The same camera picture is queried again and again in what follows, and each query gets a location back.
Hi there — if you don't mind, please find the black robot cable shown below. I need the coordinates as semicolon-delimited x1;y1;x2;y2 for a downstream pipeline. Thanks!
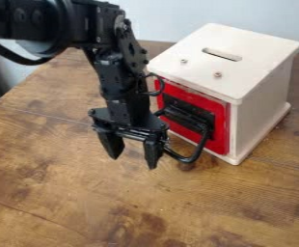
136;72;167;97

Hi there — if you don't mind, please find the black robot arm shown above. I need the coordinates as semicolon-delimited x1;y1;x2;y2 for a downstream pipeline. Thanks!
0;0;168;169

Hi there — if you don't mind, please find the light wooden box cabinet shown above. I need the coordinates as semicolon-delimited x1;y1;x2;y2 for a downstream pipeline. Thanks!
147;23;299;165

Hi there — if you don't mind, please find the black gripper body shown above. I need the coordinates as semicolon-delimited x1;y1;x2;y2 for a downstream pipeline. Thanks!
81;38;171;146

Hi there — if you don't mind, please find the black drawer handle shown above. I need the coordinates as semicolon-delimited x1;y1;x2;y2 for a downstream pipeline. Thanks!
155;94;215;164

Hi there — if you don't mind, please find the red drawer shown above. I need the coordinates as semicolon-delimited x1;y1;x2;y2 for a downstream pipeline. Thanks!
158;79;231;155

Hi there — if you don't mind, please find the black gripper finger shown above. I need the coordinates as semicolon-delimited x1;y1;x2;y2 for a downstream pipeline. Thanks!
97;131;126;159
143;139;164;170

